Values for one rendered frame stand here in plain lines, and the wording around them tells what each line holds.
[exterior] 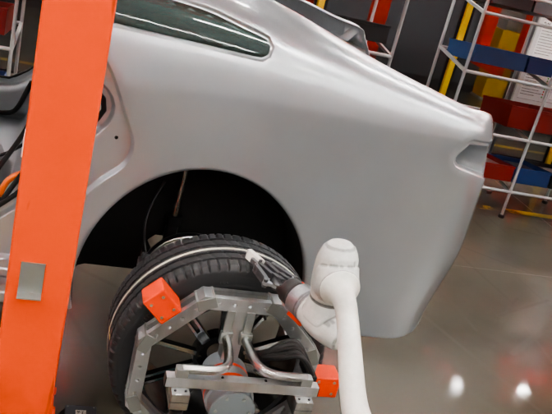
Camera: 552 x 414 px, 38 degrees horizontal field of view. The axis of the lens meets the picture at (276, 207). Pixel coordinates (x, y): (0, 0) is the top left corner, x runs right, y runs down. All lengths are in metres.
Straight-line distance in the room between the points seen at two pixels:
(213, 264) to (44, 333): 0.49
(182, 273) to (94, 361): 1.65
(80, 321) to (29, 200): 2.16
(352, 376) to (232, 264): 0.61
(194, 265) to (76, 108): 0.62
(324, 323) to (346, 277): 0.16
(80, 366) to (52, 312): 1.66
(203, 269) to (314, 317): 0.39
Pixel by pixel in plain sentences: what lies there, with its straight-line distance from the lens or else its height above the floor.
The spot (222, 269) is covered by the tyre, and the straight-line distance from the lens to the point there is 2.27.
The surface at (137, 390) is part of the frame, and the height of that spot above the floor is 0.79.
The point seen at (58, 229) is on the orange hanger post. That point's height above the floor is 1.28.
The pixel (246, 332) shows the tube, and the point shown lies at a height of 1.02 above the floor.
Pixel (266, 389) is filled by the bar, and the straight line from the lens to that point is 2.18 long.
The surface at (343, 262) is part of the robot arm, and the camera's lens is 1.95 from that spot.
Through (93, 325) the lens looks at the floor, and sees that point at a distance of 4.11.
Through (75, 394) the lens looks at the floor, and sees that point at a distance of 3.64.
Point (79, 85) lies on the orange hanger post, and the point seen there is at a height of 1.66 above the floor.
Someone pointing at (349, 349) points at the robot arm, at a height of 1.26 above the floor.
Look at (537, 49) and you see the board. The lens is 8.01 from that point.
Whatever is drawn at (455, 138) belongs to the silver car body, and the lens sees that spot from 2.78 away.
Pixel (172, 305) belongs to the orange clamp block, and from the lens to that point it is 2.21.
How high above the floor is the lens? 2.17
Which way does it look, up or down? 21 degrees down
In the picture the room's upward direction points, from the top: 14 degrees clockwise
